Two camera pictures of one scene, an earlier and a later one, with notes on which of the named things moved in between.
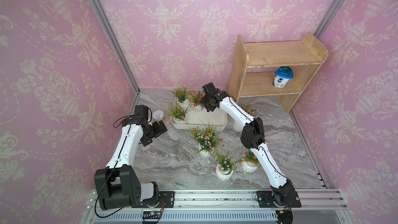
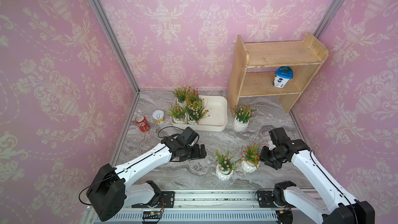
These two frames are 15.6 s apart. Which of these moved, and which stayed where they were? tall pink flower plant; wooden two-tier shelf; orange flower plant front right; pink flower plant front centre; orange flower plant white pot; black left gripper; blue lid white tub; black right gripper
Moved: black left gripper; tall pink flower plant; black right gripper
Stayed: blue lid white tub; orange flower plant white pot; pink flower plant front centre; wooden two-tier shelf; orange flower plant front right
